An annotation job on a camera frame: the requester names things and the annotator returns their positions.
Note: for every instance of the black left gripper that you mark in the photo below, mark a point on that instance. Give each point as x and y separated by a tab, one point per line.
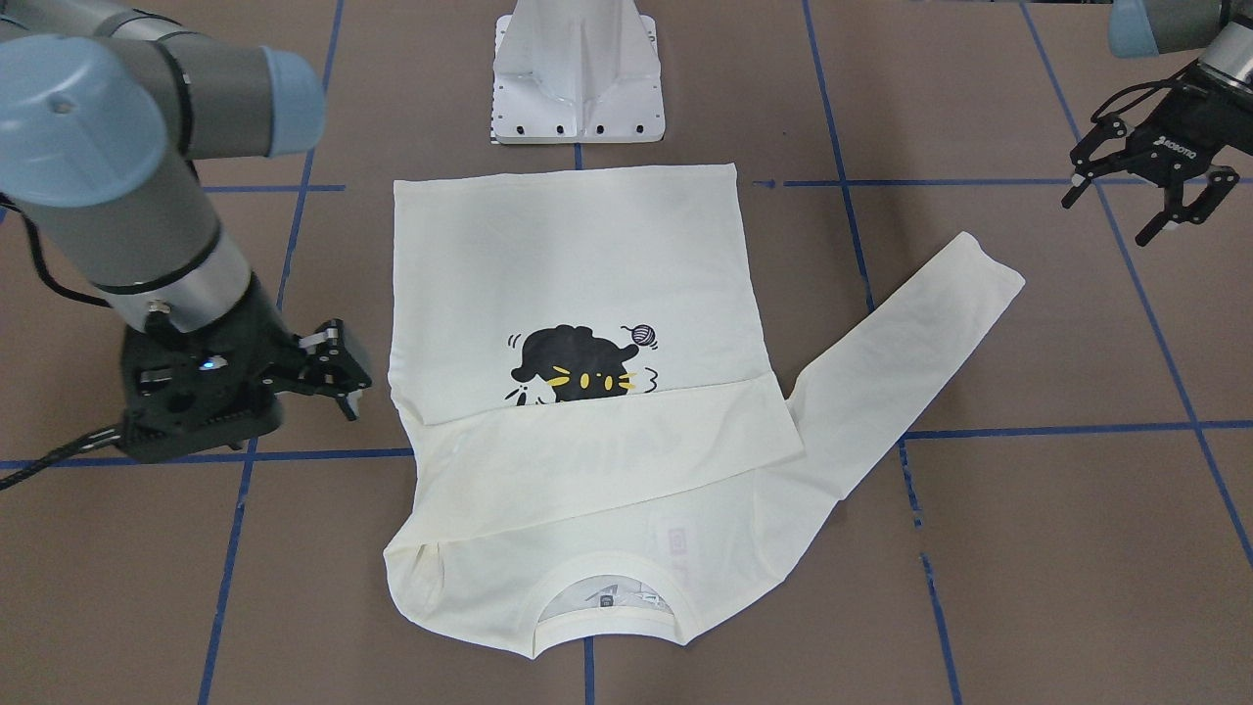
1172	149

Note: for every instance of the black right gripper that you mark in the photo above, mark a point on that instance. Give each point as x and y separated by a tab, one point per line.
266	345

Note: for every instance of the cream long-sleeve cat shirt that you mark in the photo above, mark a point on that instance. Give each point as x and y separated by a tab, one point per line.
602	447

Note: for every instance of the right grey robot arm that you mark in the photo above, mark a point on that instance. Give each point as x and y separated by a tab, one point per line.
105	110

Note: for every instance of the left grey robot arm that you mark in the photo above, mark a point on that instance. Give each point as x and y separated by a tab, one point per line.
1222	32

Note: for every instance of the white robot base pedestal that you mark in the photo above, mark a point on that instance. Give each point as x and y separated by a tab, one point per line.
568	72

